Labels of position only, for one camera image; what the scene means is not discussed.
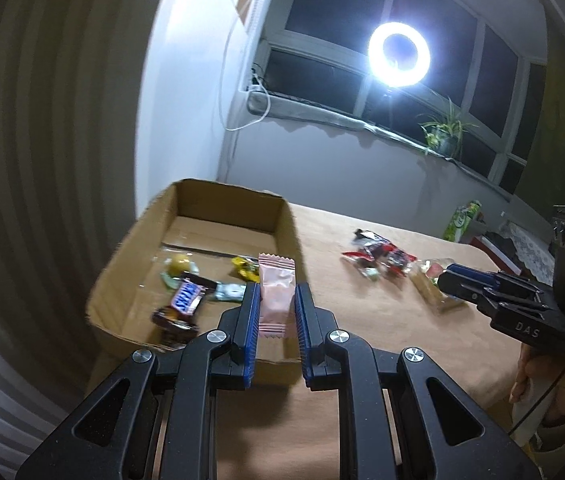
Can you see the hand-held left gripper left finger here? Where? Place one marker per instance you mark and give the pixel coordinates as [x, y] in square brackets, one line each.
[252, 320]

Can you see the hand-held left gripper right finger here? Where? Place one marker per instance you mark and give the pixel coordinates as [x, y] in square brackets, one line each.
[304, 330]

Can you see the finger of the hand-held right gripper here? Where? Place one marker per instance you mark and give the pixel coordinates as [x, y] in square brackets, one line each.
[462, 287]
[467, 272]

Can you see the pink candy packet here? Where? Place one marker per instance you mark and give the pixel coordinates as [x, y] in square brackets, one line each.
[276, 300]

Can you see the large yellow cake packet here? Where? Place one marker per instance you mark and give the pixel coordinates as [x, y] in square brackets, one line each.
[430, 290]

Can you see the pale green candy packet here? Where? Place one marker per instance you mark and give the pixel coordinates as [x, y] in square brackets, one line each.
[227, 291]

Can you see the mini brown chocolate bar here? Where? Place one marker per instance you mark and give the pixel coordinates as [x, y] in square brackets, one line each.
[187, 297]

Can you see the small green candy clear wrapper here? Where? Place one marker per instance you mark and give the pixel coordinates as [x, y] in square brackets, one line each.
[372, 274]

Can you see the yellow ball candy clear wrapper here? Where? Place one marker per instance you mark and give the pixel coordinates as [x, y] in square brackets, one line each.
[181, 262]

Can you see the dark chocolate bar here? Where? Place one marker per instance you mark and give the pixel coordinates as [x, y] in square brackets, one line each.
[365, 236]

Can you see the cardboard box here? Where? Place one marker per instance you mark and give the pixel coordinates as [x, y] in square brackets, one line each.
[222, 200]

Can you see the person's right hand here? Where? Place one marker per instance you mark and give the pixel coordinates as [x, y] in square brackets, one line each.
[532, 390]

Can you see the red box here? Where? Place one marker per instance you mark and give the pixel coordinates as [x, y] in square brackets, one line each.
[492, 255]

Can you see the green printed carton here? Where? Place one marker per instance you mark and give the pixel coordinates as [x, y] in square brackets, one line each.
[457, 225]

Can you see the tan blanket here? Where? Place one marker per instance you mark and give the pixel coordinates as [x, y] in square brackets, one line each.
[362, 320]

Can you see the white lace cloth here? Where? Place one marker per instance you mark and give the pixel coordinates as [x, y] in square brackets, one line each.
[527, 250]

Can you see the potted spider plant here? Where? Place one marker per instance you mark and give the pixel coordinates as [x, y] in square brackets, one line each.
[442, 142]

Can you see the dark green curtain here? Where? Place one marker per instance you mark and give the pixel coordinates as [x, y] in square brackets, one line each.
[562, 135]

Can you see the grey window sill pad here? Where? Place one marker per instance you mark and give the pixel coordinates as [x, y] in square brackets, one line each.
[302, 107]

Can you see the white power strip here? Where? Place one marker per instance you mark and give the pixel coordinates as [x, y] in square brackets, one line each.
[257, 85]

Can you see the ribbed beige panel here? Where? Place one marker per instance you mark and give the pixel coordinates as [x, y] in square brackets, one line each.
[37, 160]

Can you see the white window frame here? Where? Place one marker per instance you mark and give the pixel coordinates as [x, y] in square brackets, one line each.
[312, 42]

